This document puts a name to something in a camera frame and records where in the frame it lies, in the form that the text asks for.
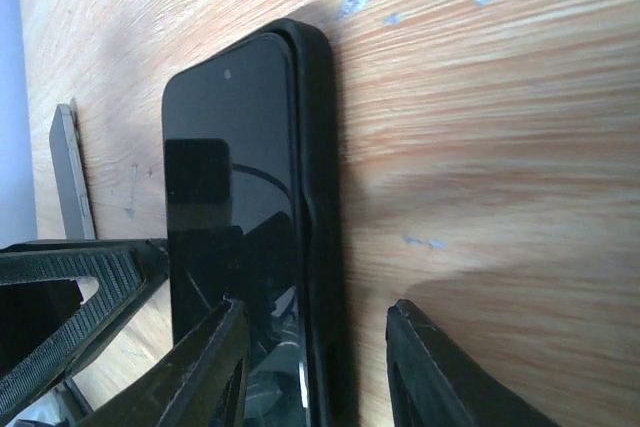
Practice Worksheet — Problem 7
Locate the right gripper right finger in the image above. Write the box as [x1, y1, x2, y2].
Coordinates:
[386, 299, 556, 426]

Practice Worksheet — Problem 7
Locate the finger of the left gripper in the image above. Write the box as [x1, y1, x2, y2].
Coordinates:
[1, 239, 169, 407]

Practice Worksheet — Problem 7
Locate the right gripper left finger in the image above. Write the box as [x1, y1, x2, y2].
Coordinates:
[81, 300, 250, 426]

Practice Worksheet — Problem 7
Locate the small black phone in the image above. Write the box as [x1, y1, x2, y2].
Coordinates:
[49, 104, 96, 240]

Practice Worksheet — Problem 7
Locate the black phone case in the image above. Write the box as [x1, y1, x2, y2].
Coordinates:
[190, 19, 357, 426]

